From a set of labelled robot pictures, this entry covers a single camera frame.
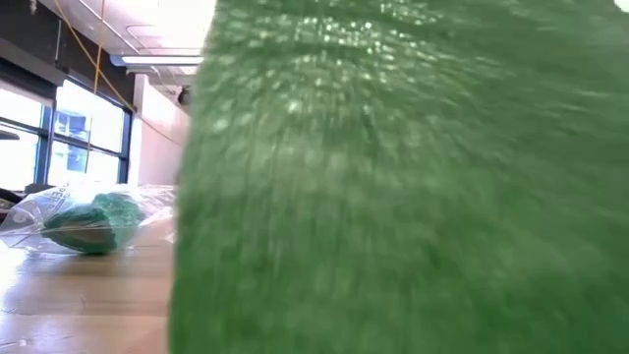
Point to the green bandage strip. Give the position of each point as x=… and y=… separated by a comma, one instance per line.
x=393, y=196

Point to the green bandage with white core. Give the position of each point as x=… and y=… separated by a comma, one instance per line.
x=88, y=231

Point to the black ceiling camera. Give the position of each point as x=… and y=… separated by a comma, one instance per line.
x=183, y=96

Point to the clear zip bag white label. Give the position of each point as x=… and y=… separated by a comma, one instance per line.
x=29, y=216

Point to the white tube ceiling light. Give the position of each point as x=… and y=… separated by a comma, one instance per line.
x=157, y=60

